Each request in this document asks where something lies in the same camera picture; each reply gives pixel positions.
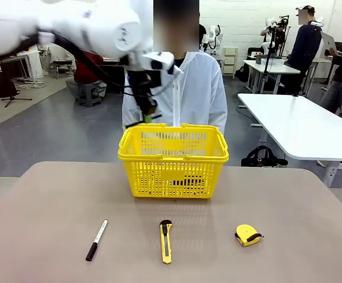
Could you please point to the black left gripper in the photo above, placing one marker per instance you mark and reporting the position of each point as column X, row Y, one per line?
column 143, row 88

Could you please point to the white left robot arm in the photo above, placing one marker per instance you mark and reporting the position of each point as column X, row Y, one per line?
column 79, row 26

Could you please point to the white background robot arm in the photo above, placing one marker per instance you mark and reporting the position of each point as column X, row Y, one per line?
column 272, row 32
column 213, row 36

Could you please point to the person in white jacket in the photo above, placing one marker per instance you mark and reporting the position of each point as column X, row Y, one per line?
column 194, row 94

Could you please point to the yellow plastic shopping basket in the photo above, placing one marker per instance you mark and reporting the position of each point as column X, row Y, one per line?
column 174, row 177

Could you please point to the person in red sweater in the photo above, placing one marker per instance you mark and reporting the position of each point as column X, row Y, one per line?
column 84, row 73

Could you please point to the person in navy sweater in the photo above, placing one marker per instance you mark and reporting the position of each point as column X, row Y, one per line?
column 303, row 50

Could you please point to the grey plastic stool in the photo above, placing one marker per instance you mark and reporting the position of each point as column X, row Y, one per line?
column 88, row 94

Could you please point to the white drawer cabinet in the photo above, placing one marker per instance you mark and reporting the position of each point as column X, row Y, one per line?
column 230, row 60

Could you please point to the black bag on floor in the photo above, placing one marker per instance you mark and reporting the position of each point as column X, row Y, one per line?
column 262, row 157

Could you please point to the yellow utility knife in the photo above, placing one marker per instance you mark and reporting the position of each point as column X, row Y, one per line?
column 166, row 241

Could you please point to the white table with black pole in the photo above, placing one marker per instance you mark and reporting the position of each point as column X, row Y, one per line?
column 274, row 66

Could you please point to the white marker with black cap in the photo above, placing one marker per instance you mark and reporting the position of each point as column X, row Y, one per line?
column 98, row 237

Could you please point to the cluttered white work table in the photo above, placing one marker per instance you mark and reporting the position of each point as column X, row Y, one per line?
column 17, row 60

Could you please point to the black tripod stand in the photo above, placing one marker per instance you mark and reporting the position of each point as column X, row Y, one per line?
column 7, row 91

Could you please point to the large white table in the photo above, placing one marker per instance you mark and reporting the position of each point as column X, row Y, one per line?
column 300, row 126

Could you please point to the yellow tape measure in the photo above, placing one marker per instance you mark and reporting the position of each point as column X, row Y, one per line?
column 246, row 233

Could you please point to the silver laptop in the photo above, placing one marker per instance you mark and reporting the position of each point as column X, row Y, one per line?
column 331, row 44

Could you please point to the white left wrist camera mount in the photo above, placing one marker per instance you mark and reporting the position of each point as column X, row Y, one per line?
column 160, row 62

